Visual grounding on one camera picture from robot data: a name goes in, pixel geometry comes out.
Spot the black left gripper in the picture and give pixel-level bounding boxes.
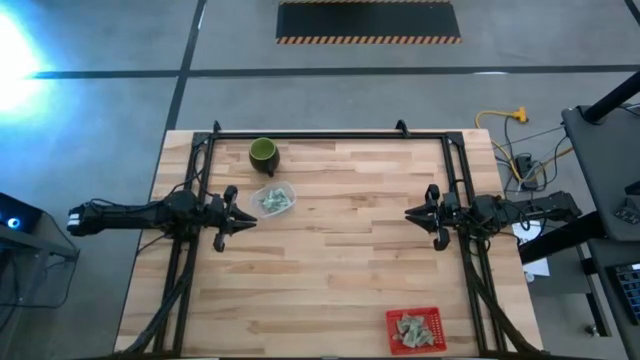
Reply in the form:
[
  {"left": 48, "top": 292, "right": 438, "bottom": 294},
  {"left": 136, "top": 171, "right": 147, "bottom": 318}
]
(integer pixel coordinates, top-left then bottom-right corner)
[{"left": 202, "top": 184, "right": 259, "bottom": 253}]

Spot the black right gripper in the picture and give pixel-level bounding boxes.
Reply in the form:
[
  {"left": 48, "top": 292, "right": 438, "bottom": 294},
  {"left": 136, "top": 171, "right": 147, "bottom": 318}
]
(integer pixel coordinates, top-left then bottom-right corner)
[{"left": 403, "top": 183, "right": 469, "bottom": 253}]

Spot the red plastic basket bin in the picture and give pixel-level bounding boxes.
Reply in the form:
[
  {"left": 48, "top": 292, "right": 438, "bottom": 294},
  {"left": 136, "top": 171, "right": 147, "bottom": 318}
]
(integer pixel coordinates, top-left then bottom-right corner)
[{"left": 384, "top": 306, "right": 448, "bottom": 357}]

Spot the clear plastic container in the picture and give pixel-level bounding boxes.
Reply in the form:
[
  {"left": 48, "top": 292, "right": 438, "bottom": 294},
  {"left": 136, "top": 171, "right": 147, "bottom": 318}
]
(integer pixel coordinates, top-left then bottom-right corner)
[{"left": 249, "top": 180, "right": 298, "bottom": 220}]

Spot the green ceramic mug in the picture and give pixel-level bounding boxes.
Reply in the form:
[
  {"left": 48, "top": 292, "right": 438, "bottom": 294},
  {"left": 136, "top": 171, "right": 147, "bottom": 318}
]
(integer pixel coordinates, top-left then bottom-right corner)
[{"left": 248, "top": 136, "right": 282, "bottom": 178}]

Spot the black power strip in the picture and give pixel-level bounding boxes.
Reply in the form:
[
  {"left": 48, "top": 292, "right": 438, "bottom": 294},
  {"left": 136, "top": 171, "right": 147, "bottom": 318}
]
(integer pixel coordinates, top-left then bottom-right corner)
[{"left": 514, "top": 153, "right": 540, "bottom": 191}]

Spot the white paper sheet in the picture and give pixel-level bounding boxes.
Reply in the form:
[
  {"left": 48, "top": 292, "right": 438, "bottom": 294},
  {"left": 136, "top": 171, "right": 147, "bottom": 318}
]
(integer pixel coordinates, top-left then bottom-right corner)
[{"left": 510, "top": 219, "right": 551, "bottom": 279}]

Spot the black desk crossbar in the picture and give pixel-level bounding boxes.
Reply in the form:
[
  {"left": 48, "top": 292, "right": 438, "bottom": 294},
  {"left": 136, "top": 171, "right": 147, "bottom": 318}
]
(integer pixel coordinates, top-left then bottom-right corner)
[{"left": 517, "top": 209, "right": 609, "bottom": 266}]

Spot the grey metal stand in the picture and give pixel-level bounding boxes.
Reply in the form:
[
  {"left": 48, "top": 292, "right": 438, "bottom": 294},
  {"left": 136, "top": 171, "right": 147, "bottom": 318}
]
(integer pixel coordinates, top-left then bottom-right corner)
[{"left": 0, "top": 219, "right": 81, "bottom": 360}]

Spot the grey desk top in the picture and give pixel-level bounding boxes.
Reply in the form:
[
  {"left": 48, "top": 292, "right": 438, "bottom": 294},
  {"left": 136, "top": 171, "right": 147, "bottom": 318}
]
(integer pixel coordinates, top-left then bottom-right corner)
[{"left": 560, "top": 102, "right": 640, "bottom": 244}]

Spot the small black gadget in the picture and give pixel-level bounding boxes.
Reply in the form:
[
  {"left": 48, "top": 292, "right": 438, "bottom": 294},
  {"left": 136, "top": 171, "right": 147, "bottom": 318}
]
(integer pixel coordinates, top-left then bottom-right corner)
[{"left": 613, "top": 197, "right": 640, "bottom": 225}]

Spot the black hazard-striped floor mat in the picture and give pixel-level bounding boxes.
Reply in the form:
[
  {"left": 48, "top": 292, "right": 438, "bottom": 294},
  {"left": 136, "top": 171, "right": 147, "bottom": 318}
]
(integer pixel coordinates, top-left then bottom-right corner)
[{"left": 275, "top": 0, "right": 463, "bottom": 46}]

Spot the black keyboard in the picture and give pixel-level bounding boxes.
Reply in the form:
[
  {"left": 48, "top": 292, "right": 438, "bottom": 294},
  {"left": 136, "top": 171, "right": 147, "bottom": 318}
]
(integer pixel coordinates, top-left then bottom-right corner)
[{"left": 607, "top": 262, "right": 640, "bottom": 326}]

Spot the black pole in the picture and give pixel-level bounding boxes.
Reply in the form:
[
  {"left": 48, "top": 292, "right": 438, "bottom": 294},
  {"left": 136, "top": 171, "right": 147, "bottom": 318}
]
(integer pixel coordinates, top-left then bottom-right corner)
[{"left": 582, "top": 69, "right": 640, "bottom": 125}]

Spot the black computer with blue light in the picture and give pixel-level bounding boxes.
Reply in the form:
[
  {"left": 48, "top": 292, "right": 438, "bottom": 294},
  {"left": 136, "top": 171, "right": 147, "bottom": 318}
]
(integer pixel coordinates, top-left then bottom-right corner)
[{"left": 0, "top": 192, "right": 44, "bottom": 234}]

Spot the black floor cable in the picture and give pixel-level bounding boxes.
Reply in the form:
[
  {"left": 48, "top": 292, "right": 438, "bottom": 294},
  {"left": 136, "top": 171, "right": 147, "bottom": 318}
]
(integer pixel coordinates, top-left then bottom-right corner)
[{"left": 494, "top": 117, "right": 571, "bottom": 194}]

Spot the black metal table frame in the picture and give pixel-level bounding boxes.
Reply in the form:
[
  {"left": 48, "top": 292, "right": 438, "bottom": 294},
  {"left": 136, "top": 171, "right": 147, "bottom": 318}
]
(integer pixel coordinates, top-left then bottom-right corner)
[{"left": 119, "top": 119, "right": 536, "bottom": 360}]

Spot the yellow extension cord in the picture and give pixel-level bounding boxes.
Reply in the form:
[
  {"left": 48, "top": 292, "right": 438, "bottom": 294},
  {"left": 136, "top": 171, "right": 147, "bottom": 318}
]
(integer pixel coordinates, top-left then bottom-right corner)
[{"left": 474, "top": 105, "right": 575, "bottom": 184}]

